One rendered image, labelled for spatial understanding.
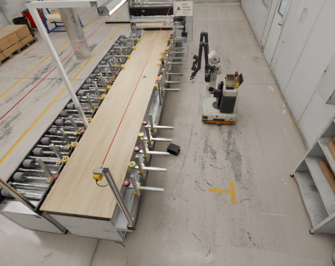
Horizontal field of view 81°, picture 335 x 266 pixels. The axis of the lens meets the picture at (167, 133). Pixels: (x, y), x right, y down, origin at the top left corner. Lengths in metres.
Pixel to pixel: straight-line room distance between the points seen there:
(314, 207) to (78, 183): 3.06
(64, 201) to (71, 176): 0.32
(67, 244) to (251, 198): 2.65
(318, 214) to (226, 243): 1.28
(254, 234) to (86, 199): 2.16
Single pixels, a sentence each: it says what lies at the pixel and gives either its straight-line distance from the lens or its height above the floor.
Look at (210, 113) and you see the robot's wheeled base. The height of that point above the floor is 0.28.
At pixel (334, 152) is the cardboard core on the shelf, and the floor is 0.96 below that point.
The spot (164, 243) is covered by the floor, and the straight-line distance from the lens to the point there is 2.96.
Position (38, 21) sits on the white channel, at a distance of 2.53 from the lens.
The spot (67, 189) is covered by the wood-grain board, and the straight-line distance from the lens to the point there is 2.54.
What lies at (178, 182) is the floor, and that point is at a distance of 3.30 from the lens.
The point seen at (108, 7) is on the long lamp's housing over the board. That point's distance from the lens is 2.33.
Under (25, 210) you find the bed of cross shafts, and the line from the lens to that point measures 2.91.
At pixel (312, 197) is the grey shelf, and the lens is 3.55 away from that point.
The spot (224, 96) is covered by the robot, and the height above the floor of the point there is 0.68.
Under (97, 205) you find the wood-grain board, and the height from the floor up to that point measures 0.90.
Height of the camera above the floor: 2.85
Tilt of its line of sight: 46 degrees down
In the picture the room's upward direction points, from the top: 4 degrees counter-clockwise
